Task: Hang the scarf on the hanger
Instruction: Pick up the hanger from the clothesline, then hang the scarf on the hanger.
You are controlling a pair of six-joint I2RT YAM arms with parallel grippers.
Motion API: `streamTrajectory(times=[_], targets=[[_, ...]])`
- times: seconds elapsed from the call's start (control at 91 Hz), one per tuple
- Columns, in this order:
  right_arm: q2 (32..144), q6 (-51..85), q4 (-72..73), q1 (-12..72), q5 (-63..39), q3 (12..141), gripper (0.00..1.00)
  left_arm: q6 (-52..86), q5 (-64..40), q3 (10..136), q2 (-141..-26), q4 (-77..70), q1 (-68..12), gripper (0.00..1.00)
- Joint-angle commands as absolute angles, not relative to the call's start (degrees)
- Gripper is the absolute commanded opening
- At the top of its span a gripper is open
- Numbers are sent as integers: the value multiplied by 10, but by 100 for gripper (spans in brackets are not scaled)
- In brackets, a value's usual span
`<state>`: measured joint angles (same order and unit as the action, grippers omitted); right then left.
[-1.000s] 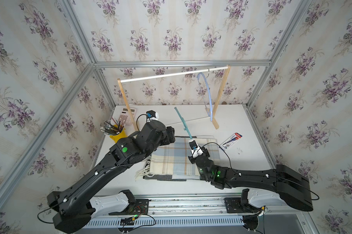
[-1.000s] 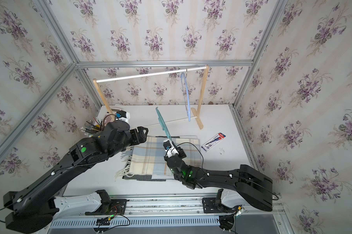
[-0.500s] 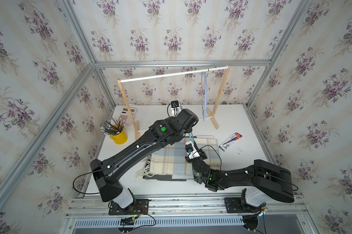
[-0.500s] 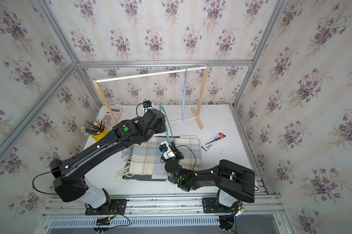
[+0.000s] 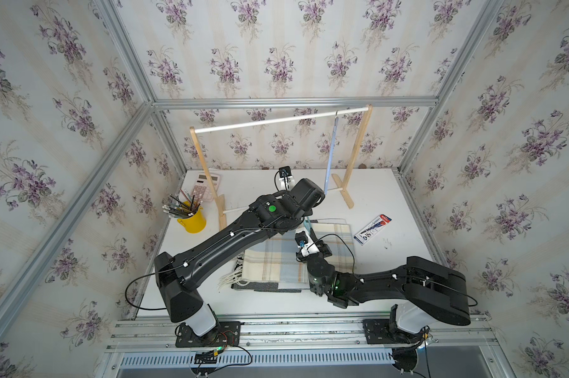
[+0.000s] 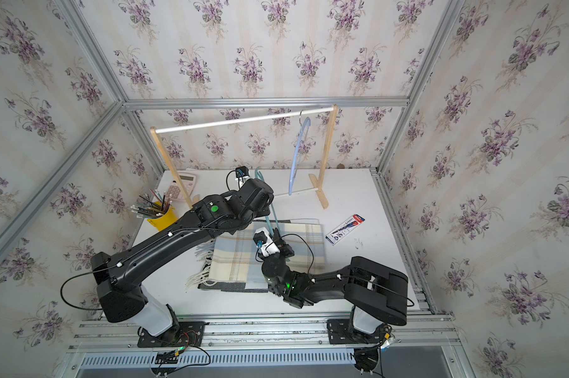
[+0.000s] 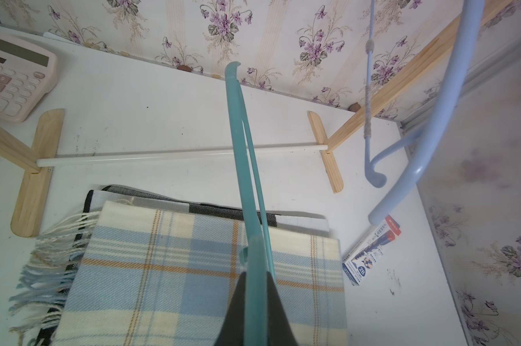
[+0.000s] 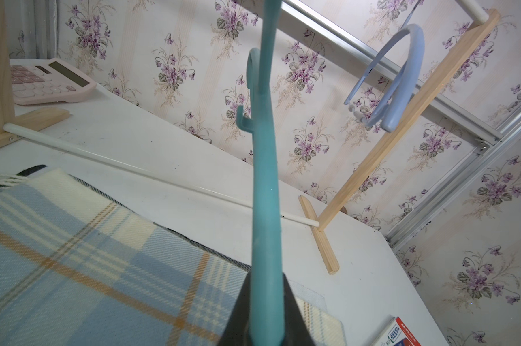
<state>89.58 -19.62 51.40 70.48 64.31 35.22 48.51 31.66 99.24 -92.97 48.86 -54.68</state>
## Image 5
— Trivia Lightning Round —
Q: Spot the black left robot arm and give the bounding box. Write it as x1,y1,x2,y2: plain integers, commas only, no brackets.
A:
154,179,325,323

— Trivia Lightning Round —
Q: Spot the grey black checkered scarf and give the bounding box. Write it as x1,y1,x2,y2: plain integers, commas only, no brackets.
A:
231,216,356,293

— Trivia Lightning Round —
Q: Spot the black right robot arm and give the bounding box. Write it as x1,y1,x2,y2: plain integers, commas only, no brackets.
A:
295,229,471,334

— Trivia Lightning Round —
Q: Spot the aluminium mounting rail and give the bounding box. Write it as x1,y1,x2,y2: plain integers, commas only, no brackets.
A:
106,311,498,352

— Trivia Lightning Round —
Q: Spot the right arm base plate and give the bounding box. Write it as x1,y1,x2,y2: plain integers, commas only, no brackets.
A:
362,318,431,345

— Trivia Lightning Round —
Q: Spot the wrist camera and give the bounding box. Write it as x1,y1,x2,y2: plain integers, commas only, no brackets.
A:
276,165,295,191
296,240,319,260

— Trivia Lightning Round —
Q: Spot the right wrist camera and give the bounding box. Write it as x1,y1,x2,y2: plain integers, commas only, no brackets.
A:
296,240,319,260

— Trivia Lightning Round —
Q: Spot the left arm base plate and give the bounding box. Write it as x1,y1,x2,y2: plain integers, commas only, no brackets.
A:
174,321,242,348

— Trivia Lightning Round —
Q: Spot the yellow pen cup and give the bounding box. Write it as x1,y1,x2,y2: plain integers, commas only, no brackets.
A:
162,190,207,234

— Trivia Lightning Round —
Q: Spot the wooden clothes rack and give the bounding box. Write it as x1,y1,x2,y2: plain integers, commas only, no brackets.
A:
189,105,373,230

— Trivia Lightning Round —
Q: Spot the light blue plastic hanger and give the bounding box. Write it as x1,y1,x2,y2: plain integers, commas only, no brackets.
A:
324,111,339,194

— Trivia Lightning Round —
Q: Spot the red white blister package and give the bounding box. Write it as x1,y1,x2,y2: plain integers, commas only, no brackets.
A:
354,214,392,245

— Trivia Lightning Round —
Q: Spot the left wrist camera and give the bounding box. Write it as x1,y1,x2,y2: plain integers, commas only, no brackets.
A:
276,165,295,191

